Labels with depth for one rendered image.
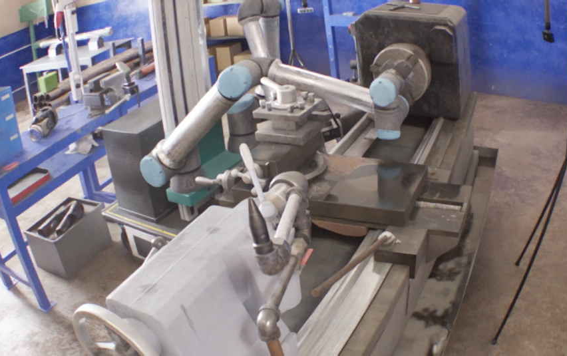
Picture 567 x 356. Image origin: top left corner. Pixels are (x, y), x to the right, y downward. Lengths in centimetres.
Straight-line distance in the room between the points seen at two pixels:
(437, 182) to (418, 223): 27
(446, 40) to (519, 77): 351
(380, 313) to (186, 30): 189
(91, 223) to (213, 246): 239
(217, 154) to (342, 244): 129
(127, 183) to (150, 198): 18
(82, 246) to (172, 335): 247
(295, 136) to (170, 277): 88
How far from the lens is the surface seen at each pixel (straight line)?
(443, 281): 212
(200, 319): 93
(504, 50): 572
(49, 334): 287
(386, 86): 178
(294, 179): 129
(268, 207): 107
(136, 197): 294
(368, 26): 246
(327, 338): 125
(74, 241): 325
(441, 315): 195
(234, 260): 100
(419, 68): 222
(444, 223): 157
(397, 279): 143
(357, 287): 140
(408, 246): 147
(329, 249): 176
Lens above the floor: 169
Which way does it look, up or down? 25 degrees down
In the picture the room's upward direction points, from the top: 7 degrees counter-clockwise
